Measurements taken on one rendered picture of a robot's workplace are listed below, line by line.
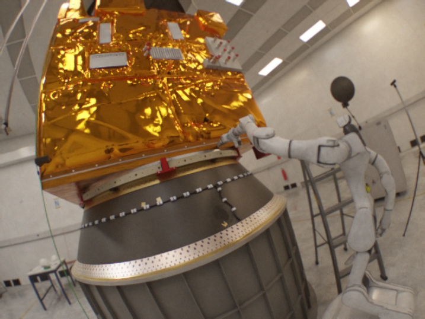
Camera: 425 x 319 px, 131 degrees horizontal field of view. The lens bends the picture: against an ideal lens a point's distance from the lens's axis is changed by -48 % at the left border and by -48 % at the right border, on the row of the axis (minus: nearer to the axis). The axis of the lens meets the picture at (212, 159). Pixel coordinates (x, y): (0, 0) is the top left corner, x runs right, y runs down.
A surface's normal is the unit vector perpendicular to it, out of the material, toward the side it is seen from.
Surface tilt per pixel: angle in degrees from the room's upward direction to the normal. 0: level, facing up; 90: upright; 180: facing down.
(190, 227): 62
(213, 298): 90
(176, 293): 90
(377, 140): 90
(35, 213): 90
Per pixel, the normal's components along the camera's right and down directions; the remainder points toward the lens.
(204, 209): 0.21, -0.69
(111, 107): 0.47, -0.38
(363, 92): -0.80, 0.19
